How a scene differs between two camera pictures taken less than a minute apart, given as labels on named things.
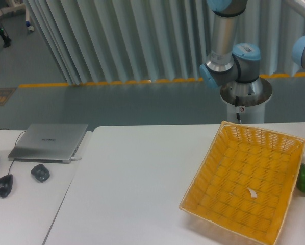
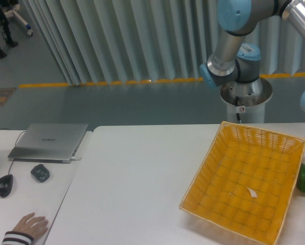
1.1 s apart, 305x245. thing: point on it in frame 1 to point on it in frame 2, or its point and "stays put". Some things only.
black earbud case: [40, 173] stays put
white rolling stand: [16, 6] to [10, 14]
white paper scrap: [253, 194] stays put
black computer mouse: [4, 185] stays put
